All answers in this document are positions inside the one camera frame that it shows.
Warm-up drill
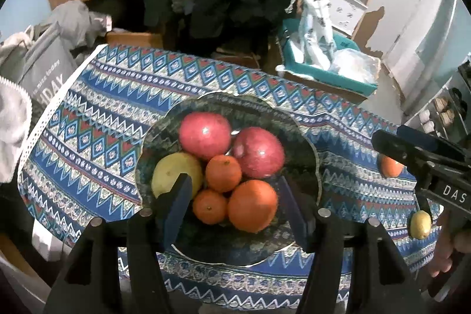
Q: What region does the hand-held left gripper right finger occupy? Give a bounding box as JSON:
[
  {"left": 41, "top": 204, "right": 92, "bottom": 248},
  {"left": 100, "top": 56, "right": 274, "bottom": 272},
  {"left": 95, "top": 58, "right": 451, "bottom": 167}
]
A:
[{"left": 279, "top": 175, "right": 424, "bottom": 314}]

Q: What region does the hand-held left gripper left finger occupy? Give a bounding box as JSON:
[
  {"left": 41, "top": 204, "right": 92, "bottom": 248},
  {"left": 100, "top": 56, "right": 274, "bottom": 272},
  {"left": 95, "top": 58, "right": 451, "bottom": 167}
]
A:
[{"left": 43, "top": 172, "right": 194, "bottom": 314}]

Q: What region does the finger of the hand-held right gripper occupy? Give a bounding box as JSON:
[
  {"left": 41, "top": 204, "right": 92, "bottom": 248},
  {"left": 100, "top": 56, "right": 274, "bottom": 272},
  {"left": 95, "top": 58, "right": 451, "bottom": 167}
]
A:
[
  {"left": 371, "top": 130, "right": 438, "bottom": 177},
  {"left": 397, "top": 125, "right": 470, "bottom": 165}
]

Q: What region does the small orange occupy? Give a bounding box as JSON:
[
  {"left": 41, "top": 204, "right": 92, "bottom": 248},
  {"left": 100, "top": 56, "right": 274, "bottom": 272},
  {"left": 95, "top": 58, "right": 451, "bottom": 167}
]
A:
[
  {"left": 192, "top": 189, "right": 229, "bottom": 225},
  {"left": 380, "top": 154, "right": 405, "bottom": 178},
  {"left": 205, "top": 154, "right": 243, "bottom": 193}
]

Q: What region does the yellow-green lemon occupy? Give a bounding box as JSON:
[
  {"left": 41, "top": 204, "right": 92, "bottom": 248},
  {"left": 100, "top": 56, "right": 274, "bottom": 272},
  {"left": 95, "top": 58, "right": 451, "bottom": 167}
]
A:
[{"left": 151, "top": 151, "right": 204, "bottom": 200}]

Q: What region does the large orange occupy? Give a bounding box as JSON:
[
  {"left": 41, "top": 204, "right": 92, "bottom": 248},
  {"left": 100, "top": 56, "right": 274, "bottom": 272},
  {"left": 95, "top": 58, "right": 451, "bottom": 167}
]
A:
[{"left": 227, "top": 180, "right": 278, "bottom": 233}]

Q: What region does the scalloped dark glass plate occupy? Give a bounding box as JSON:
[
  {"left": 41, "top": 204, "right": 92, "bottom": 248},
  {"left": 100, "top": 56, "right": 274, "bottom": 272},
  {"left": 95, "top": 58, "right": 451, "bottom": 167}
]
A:
[{"left": 134, "top": 91, "right": 324, "bottom": 267}]

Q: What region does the red apple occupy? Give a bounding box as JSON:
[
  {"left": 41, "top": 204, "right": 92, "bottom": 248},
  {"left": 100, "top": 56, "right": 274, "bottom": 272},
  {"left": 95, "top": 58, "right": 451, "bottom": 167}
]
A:
[
  {"left": 232, "top": 126, "right": 286, "bottom": 180},
  {"left": 178, "top": 112, "right": 233, "bottom": 162}
]

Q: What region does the person's right hand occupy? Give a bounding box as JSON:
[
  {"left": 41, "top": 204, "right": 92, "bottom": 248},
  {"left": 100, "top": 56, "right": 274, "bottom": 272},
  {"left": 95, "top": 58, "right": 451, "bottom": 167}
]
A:
[{"left": 428, "top": 212, "right": 467, "bottom": 278}]

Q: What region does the shoe rack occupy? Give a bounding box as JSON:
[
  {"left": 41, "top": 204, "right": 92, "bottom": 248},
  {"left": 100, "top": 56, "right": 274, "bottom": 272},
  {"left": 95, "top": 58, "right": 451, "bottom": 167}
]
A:
[{"left": 416, "top": 64, "right": 471, "bottom": 138}]

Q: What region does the yellow lemon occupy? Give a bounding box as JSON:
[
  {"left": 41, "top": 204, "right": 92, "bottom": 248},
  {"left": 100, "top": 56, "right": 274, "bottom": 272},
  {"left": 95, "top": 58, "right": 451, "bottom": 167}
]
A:
[{"left": 409, "top": 210, "right": 432, "bottom": 240}]

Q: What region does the brown cardboard box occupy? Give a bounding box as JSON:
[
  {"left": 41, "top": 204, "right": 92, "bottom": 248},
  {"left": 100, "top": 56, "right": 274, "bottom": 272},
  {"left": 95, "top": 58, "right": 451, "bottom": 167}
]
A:
[{"left": 276, "top": 38, "right": 405, "bottom": 105}]

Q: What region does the clear plastic bag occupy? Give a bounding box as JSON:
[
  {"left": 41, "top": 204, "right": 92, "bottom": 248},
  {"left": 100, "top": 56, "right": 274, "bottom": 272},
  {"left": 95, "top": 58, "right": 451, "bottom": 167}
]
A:
[{"left": 329, "top": 49, "right": 381, "bottom": 84}]

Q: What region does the blue patterned tablecloth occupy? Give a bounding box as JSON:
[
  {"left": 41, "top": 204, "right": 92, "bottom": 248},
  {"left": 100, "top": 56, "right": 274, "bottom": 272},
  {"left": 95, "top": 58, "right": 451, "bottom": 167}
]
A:
[{"left": 18, "top": 44, "right": 451, "bottom": 311}]

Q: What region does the teal box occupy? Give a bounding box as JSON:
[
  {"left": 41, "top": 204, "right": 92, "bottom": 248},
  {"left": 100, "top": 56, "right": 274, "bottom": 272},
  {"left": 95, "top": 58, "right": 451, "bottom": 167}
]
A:
[{"left": 281, "top": 18, "right": 379, "bottom": 97}]

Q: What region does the white printed box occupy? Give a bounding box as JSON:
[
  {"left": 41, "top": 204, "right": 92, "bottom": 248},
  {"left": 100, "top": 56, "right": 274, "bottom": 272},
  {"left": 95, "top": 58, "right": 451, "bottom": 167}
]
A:
[{"left": 331, "top": 0, "right": 369, "bottom": 37}]

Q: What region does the white printed plastic bag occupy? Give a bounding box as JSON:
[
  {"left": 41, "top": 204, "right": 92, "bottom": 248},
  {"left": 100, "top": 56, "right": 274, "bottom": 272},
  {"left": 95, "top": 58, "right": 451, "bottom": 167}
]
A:
[{"left": 286, "top": 0, "right": 338, "bottom": 70}]

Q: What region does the white fleece cloth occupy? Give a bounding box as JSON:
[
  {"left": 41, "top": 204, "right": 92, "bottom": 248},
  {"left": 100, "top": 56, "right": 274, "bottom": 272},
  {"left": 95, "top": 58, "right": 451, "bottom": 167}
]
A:
[{"left": 0, "top": 32, "right": 37, "bottom": 184}]

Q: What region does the grey printed bag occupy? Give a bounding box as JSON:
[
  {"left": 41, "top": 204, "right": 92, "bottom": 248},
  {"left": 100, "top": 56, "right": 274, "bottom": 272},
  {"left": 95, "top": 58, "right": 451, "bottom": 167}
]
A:
[{"left": 20, "top": 21, "right": 79, "bottom": 105}]

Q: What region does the grey garment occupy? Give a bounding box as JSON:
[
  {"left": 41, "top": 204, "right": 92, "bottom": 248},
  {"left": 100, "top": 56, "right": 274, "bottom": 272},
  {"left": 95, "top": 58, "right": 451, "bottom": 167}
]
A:
[{"left": 48, "top": 0, "right": 113, "bottom": 50}]

